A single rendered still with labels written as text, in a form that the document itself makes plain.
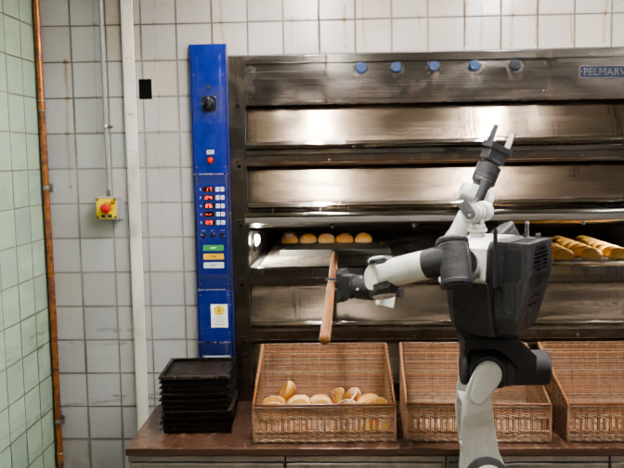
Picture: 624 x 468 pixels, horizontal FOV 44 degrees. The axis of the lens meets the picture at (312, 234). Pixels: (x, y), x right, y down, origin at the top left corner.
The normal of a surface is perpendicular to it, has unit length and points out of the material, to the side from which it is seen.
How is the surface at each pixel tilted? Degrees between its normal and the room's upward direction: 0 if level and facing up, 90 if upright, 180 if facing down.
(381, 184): 70
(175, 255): 90
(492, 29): 90
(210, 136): 90
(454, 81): 90
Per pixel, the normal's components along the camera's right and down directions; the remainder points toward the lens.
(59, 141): -0.04, 0.11
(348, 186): -0.04, -0.25
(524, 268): -0.59, 0.10
